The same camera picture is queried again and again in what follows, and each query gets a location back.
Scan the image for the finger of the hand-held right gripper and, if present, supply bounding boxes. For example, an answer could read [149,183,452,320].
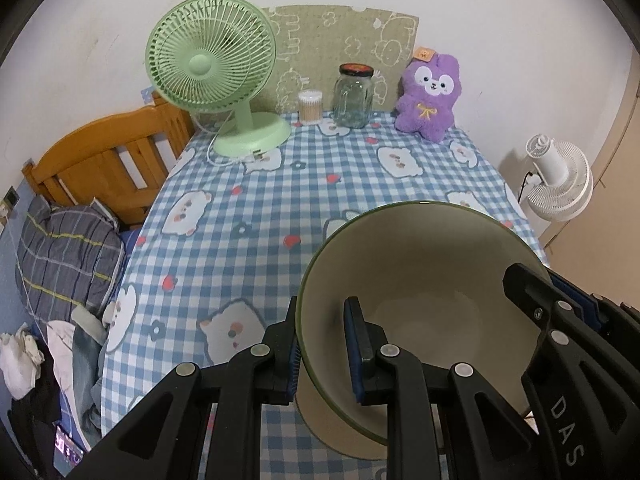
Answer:
[550,272,640,361]
[502,262,586,348]

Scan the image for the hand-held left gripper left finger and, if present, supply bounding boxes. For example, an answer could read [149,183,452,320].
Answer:
[65,297,301,480]

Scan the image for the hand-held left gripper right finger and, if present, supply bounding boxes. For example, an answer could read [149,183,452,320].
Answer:
[344,297,546,480]

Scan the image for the floral ceramic bowl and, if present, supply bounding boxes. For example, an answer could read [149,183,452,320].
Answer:
[295,201,551,461]

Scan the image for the beige door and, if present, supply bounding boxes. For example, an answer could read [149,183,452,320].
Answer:
[542,55,640,311]

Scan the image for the white floor fan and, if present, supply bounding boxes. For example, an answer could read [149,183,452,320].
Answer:
[520,133,594,221]

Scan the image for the blue checkered tablecloth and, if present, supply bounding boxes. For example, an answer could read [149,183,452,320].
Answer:
[99,110,551,480]

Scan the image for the blue bed sheet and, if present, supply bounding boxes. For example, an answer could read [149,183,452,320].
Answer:
[117,227,146,261]

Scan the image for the blue denim jeans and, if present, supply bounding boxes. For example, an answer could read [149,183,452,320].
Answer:
[70,330,107,448]

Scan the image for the purple plush toy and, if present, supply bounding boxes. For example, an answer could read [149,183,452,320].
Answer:
[394,47,466,143]

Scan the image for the white garment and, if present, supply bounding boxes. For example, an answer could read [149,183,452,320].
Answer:
[47,320,77,396]

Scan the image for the smartphone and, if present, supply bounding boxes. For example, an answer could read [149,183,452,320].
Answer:
[52,422,86,466]

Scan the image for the grey striped blanket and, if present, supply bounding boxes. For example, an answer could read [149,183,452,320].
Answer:
[15,197,126,326]

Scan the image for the cotton swab container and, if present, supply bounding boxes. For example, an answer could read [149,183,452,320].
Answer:
[298,90,323,124]

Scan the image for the glass jar with black lid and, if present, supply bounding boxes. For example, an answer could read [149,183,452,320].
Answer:
[332,62,375,129]

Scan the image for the white crumpled cloth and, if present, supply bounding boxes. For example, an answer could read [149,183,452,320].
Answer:
[0,327,46,401]

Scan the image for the green desk fan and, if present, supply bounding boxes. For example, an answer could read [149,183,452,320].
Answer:
[145,0,292,157]

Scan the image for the black fan cable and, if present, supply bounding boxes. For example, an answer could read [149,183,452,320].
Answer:
[519,171,540,205]

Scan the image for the white fan cable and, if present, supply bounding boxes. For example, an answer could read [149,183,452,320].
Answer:
[192,112,263,166]

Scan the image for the green printed wall sticker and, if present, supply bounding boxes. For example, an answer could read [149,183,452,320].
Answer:
[260,5,420,113]

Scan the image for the wall socket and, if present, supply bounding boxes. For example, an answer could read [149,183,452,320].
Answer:
[0,186,20,221]

